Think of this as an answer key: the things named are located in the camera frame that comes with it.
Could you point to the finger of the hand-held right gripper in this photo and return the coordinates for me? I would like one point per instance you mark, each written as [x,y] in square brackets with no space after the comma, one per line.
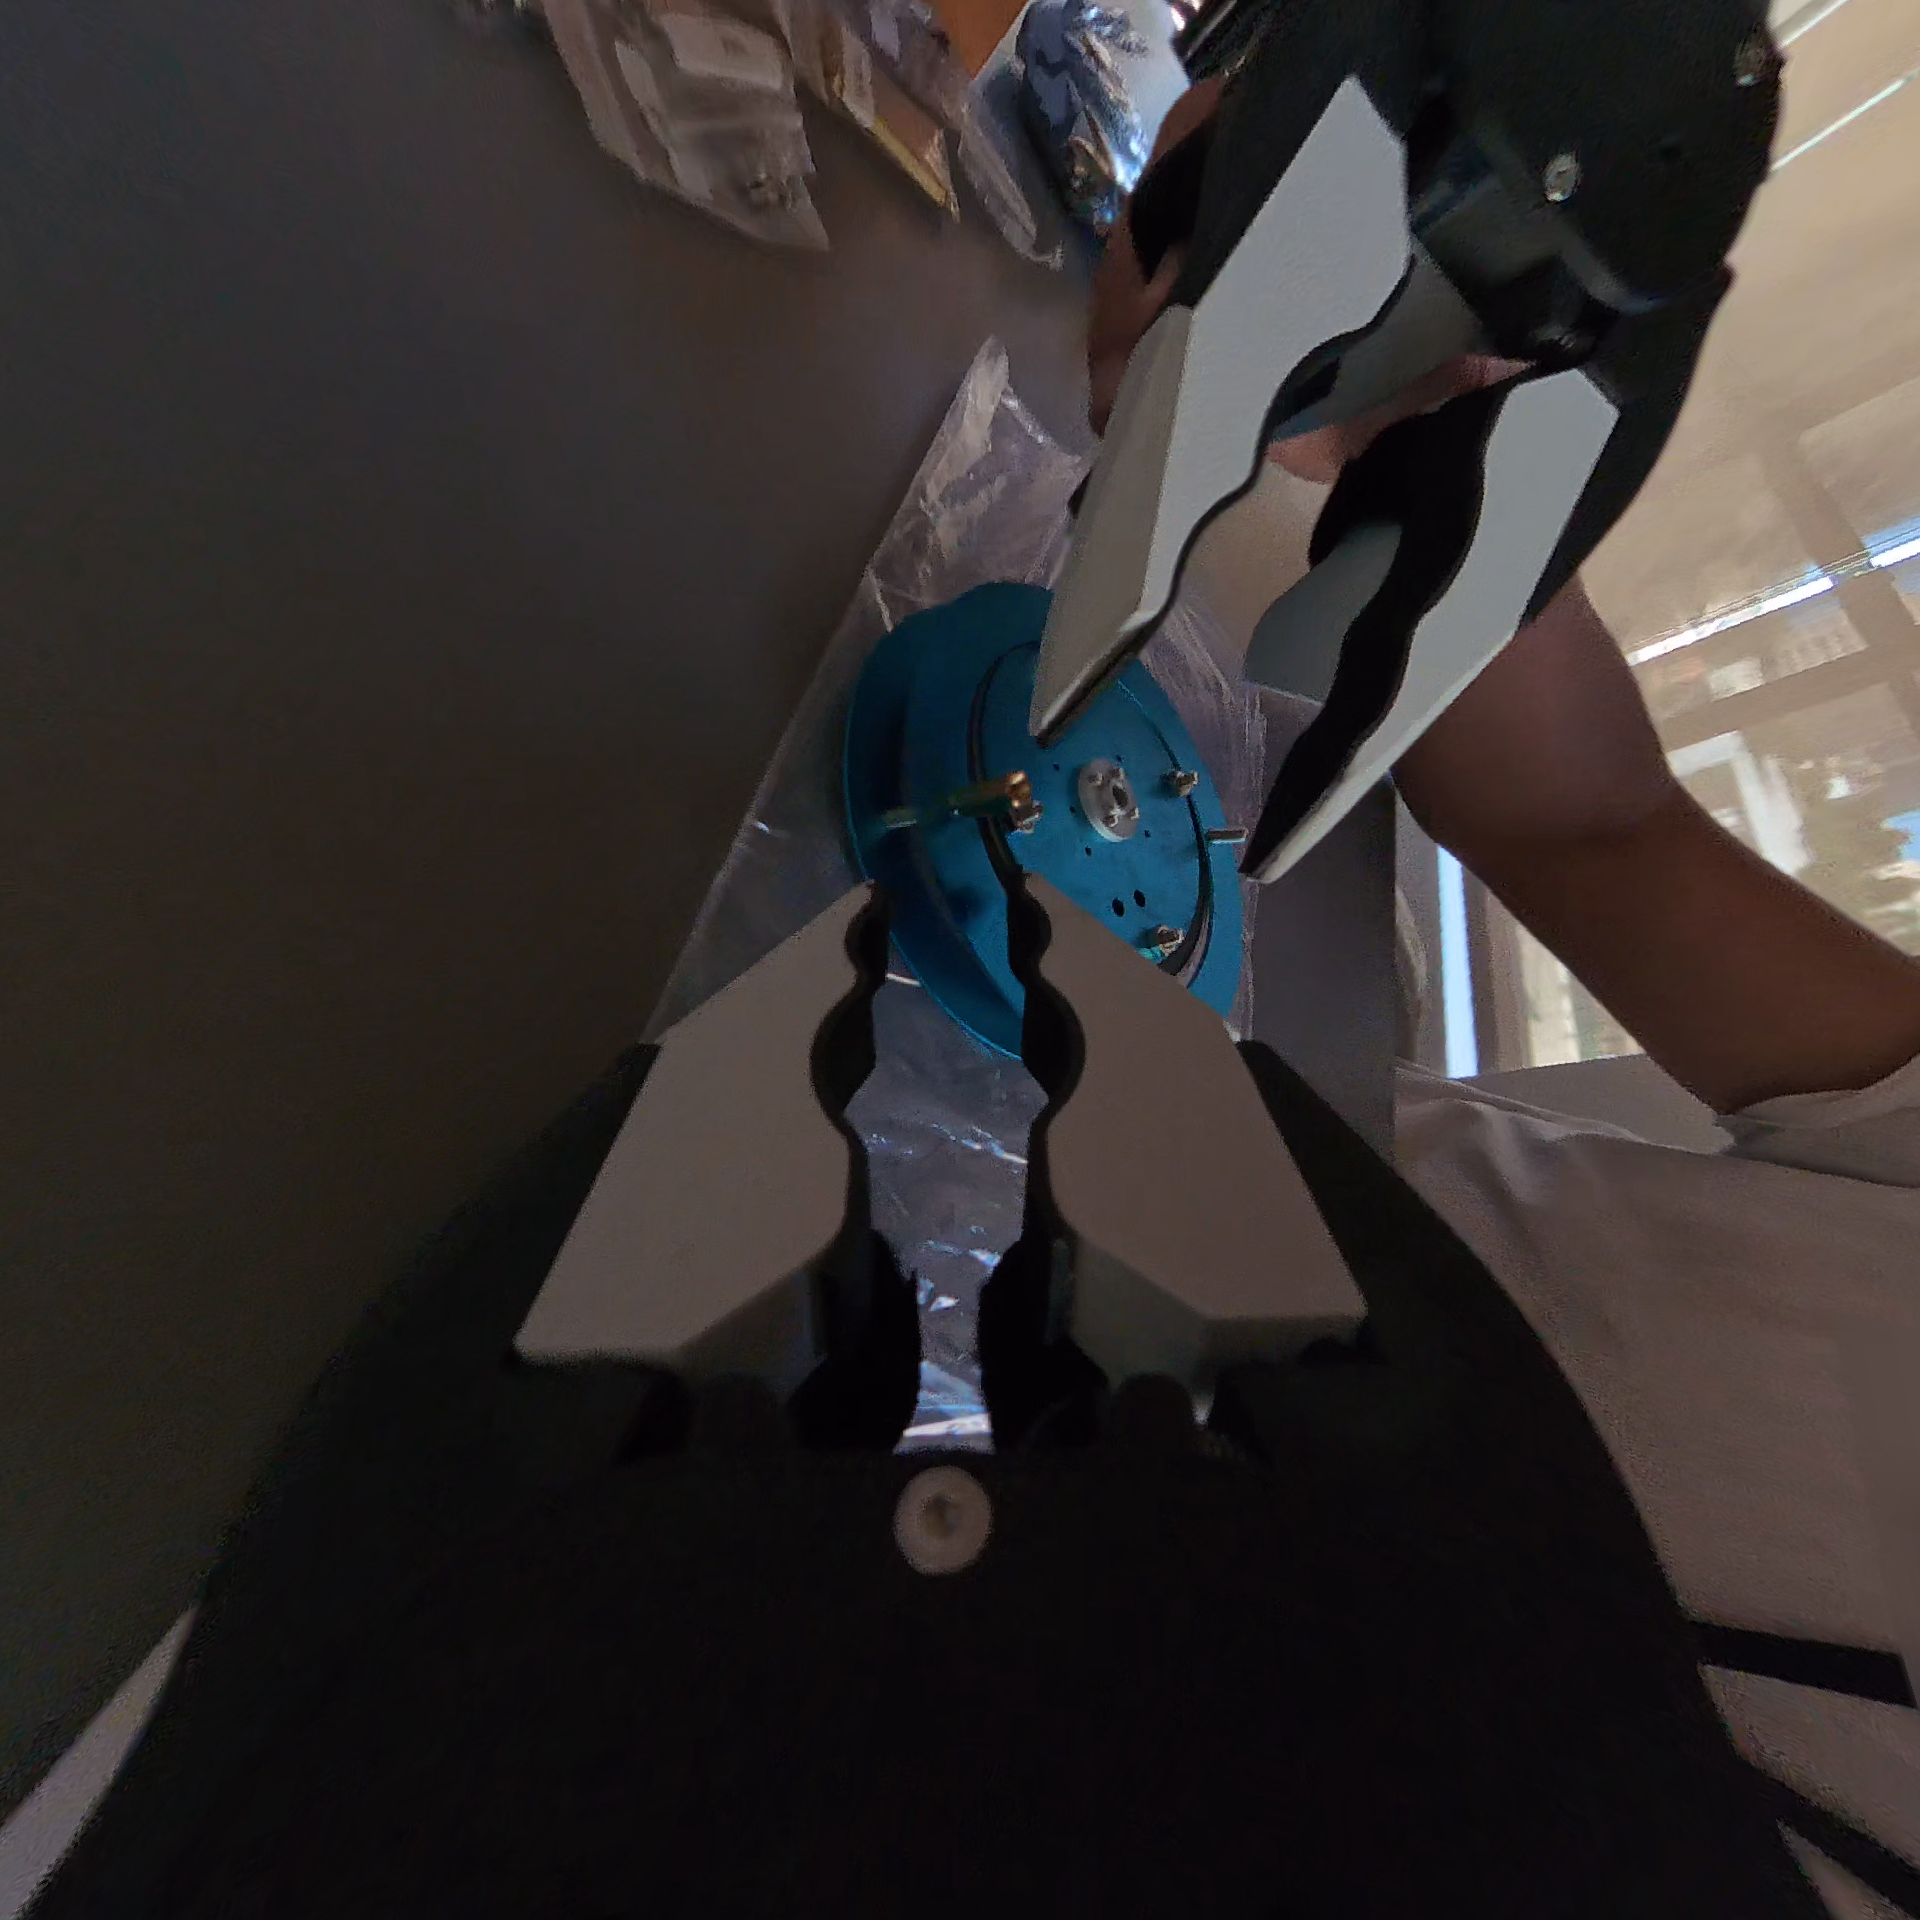
[1501,571]
[1276,300]

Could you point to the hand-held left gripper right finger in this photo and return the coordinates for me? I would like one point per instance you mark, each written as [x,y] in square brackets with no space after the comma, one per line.
[1200,1200]

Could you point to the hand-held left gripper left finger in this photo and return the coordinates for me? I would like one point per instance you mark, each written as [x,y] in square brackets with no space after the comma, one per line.
[691,1200]

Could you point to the blue turntable bearing assembly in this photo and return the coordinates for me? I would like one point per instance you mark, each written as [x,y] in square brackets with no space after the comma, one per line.
[1125,886]

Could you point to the person's right forearm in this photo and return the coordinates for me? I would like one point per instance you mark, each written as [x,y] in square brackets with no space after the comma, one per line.
[1651,840]

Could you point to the grey desk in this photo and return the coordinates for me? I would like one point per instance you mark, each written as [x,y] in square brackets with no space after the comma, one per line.
[376,599]

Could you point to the person's right hand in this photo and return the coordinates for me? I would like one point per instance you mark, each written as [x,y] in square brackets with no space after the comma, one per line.
[1119,324]

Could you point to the clear plastic bag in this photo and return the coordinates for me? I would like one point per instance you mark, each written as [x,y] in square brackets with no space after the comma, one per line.
[931,1172]

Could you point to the bubble wrapped black part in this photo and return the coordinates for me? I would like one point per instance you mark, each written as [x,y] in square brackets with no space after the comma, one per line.
[1079,90]

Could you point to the beige roller blind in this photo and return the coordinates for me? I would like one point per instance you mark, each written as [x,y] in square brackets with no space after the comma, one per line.
[1845,494]

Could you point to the large glass window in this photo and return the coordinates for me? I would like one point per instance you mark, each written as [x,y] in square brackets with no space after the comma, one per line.
[1517,974]

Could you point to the pile of small hardware bags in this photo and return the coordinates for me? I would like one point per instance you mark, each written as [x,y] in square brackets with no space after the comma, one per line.
[706,106]

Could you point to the assembly guide sheet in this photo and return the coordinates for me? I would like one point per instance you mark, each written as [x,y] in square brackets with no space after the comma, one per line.
[44,1800]

